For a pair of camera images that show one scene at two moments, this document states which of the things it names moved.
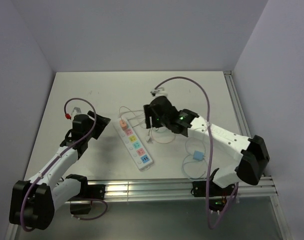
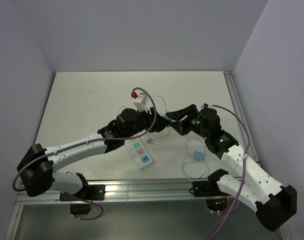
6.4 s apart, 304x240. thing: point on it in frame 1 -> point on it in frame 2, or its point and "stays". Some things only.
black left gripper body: [101, 126] -> [144, 121]
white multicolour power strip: [134, 144] stays
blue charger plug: [198, 155] stays
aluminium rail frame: [265, 189] stays
